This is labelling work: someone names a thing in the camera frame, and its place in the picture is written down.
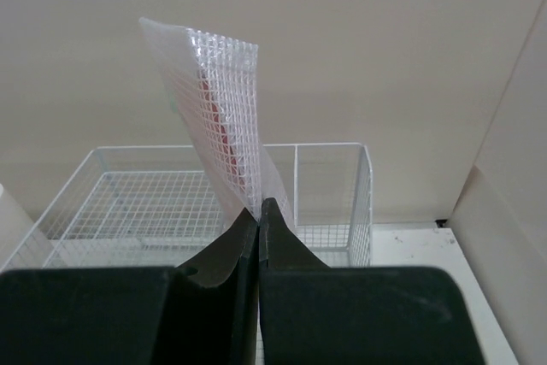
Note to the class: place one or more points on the white drawer organizer body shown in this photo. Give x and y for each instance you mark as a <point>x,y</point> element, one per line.
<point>13,219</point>

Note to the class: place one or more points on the clear mesh document pouch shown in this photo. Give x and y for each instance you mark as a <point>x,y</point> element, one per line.
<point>211,80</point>

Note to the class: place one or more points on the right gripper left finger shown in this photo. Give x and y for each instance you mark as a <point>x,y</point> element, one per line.
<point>203,311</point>

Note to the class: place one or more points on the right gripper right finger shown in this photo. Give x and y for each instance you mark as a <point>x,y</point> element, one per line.
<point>311,313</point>

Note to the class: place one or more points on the white wire mesh file rack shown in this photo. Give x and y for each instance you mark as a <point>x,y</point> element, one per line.
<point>154,205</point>

